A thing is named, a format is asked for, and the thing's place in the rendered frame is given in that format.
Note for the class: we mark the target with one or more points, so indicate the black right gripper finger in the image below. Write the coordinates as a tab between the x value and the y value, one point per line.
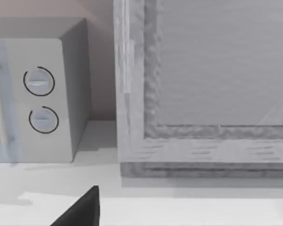
86	209

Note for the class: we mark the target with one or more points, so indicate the grey wooden cabinet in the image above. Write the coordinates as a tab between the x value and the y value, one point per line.
202	94

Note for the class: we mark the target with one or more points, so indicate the pale grey microwave knob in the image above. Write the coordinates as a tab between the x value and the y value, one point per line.
39	81
43	119

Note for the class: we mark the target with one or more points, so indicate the pale microwave oven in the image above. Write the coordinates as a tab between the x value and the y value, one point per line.
37	94

